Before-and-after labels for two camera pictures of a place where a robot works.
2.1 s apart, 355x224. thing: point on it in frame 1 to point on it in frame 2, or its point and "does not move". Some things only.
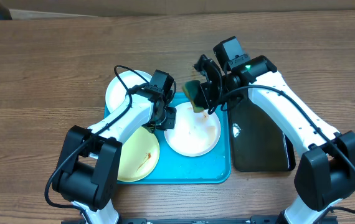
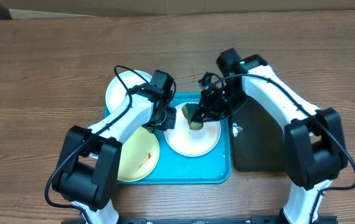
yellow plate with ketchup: (139, 156) does not move
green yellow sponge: (194, 90) to (189, 109)
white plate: (195, 134) does not move
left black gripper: (170, 124) does not move
